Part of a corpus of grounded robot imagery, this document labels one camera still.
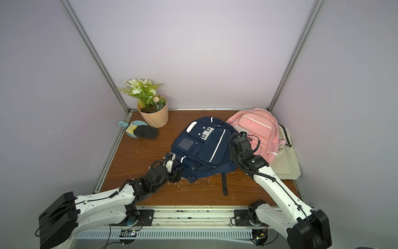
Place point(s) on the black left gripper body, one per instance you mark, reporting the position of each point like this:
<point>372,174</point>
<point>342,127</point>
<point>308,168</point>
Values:
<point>171,176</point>

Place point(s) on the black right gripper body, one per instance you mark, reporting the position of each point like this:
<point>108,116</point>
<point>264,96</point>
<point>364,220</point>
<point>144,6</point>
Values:
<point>240,142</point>

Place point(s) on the pink backpack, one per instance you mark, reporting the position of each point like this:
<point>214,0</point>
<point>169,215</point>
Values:
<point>263,129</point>

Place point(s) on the navy blue backpack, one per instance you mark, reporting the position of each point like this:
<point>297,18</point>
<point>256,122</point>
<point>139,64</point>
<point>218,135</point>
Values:
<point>202,150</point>

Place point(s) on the cream canvas backpack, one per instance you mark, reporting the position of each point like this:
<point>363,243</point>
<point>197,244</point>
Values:
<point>286,164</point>

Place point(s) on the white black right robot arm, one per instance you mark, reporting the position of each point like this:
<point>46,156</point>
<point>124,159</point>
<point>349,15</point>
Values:
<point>301,225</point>

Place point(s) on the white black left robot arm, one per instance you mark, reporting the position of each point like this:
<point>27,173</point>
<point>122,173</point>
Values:
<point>51,235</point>

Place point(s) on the black work glove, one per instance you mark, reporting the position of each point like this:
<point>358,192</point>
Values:
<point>146,132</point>

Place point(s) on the terracotta flower pot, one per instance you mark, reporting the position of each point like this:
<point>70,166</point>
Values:
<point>157,119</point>

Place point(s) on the yellow sponge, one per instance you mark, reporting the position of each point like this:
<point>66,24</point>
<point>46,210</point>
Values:
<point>131,128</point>

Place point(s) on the green white artificial plant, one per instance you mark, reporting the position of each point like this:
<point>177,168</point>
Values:
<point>146,94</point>

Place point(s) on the right corner aluminium profile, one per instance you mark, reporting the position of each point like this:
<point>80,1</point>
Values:
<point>296,52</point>

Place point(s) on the corner aluminium profile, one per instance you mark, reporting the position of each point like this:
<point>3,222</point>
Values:
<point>82,33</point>
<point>296,52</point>

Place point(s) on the left corner aluminium profile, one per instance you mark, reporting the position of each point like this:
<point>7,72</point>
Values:
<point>82,33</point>

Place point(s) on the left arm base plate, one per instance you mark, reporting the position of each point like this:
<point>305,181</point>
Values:
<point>141,217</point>

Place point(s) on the aluminium mounting rail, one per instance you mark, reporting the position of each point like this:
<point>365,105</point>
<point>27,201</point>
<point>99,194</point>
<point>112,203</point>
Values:
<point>192,218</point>

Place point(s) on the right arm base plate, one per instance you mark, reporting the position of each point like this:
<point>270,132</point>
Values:
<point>246,218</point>

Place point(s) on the left circuit board with cable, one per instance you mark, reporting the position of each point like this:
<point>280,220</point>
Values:
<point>126,238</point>

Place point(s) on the circuit board with cable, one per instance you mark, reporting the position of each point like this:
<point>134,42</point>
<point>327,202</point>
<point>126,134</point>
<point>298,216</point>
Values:
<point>126,238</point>
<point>263,237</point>

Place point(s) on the right circuit board with cable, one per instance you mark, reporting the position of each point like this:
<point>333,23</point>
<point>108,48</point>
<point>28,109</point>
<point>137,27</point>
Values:
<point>263,237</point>

